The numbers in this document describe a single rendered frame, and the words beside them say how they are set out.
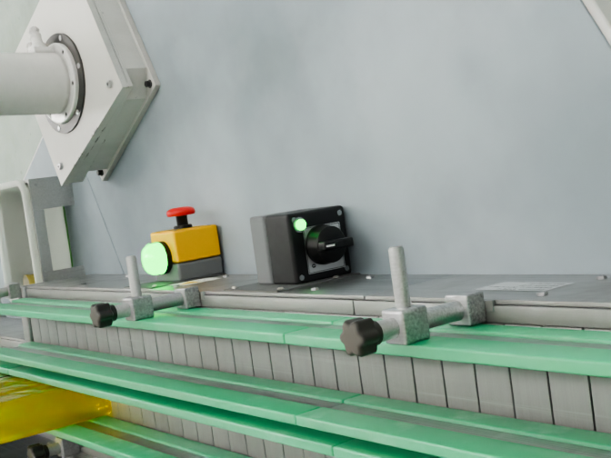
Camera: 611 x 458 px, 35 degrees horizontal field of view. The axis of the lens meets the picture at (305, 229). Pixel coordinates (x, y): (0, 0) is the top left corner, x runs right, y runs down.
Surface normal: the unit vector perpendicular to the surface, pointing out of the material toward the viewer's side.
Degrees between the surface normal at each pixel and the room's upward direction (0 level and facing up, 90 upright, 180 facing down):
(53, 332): 0
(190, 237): 90
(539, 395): 0
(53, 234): 90
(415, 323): 90
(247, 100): 0
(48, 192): 90
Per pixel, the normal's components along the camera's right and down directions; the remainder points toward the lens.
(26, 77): 0.63, -0.10
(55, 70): 0.58, -0.32
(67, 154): -0.76, 0.11
